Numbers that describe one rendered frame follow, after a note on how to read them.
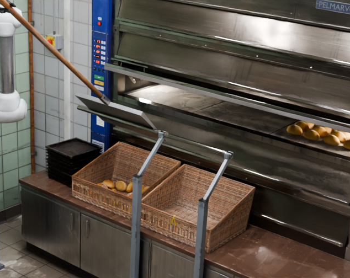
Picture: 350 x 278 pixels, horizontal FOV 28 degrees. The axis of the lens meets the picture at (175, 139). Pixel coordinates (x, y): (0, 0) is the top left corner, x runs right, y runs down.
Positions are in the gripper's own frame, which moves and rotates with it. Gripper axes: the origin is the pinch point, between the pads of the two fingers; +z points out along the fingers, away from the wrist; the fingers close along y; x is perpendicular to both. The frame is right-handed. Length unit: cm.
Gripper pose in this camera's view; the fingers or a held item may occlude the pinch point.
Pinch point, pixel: (8, 7)
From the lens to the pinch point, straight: 360.7
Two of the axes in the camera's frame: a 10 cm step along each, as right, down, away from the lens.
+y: -4.4, 8.7, -2.4
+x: -4.1, -4.3, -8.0
